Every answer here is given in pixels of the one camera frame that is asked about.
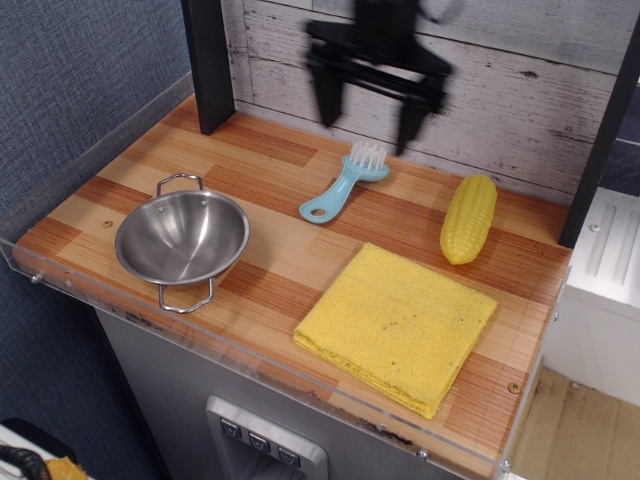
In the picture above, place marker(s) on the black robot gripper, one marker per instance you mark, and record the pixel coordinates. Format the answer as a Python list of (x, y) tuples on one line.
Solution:
[(378, 51)]

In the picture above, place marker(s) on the yellow toy corn cob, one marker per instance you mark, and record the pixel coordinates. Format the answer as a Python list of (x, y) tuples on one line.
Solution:
[(468, 220)]

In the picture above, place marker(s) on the small yellow object bottom left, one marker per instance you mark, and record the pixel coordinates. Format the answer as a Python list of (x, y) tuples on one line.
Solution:
[(65, 469)]

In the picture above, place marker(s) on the light blue dish brush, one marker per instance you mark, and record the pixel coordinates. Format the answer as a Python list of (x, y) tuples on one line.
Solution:
[(365, 162)]

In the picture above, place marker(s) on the folded yellow cloth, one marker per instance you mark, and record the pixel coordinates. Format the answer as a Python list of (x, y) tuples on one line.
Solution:
[(398, 326)]

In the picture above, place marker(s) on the white ridged side cabinet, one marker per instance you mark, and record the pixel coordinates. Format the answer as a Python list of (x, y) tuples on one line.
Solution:
[(593, 334)]

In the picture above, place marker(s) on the clear acrylic edge guard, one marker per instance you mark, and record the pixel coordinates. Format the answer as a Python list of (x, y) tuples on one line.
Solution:
[(269, 170)]

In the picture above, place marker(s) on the grey toy fridge cabinet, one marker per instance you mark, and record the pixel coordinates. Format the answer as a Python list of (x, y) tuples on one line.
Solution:
[(171, 384)]

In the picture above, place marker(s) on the silver dispenser button panel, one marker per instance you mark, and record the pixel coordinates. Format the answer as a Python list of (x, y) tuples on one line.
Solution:
[(251, 447)]

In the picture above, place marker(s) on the black left frame post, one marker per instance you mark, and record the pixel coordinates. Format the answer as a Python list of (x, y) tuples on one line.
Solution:
[(209, 59)]

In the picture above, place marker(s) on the stainless steel two-handled bowl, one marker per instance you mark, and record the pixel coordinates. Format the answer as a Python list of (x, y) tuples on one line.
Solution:
[(185, 235)]

